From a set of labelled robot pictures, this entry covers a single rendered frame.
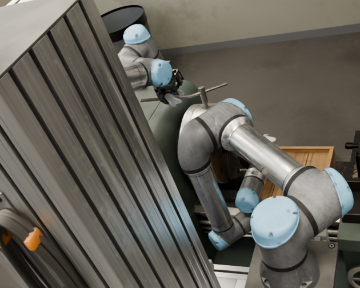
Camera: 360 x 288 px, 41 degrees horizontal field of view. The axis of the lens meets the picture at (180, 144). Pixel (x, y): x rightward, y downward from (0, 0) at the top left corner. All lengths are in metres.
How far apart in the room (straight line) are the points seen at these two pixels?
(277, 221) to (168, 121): 0.83
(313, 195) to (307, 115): 2.58
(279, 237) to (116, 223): 0.46
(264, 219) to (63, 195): 0.59
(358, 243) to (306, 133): 1.98
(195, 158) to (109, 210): 0.71
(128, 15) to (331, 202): 3.86
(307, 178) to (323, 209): 0.09
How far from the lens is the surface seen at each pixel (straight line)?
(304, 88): 4.04
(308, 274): 1.26
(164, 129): 1.82
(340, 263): 2.11
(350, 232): 1.70
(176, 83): 1.65
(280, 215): 1.15
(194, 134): 1.42
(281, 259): 1.19
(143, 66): 1.36
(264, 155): 1.32
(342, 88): 3.97
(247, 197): 1.61
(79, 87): 0.71
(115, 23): 4.88
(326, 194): 1.20
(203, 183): 1.51
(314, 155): 2.04
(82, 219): 0.71
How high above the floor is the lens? 2.23
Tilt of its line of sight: 35 degrees down
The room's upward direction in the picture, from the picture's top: 22 degrees counter-clockwise
